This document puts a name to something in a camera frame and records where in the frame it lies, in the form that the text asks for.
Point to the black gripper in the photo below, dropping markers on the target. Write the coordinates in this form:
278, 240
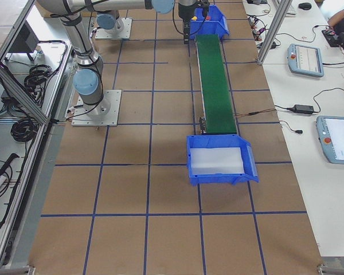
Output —
185, 12

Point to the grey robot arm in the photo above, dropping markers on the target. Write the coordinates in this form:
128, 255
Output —
88, 79
162, 7

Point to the blue bin near arm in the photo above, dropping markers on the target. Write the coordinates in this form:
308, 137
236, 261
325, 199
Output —
215, 23
221, 141

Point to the green conveyor belt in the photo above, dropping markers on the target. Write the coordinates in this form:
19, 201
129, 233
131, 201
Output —
218, 115

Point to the black computer mouse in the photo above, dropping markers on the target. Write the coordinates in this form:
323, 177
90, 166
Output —
305, 6

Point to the far teach pendant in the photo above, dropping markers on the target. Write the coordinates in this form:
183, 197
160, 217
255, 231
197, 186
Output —
305, 60

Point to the teach pendant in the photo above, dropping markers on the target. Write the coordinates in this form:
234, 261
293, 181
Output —
305, 60
331, 136

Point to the white foam pad right bin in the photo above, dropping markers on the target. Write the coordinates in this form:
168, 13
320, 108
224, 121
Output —
225, 160

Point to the black power adapter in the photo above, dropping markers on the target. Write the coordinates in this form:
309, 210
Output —
303, 109

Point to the black monitor on bench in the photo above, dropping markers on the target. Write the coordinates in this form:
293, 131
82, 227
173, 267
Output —
25, 42

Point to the near teach pendant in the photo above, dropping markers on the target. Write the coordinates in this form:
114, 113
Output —
331, 136

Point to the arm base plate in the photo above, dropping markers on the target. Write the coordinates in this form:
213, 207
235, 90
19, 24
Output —
106, 113
114, 31

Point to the aluminium frame post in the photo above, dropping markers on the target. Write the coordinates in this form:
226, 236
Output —
273, 30

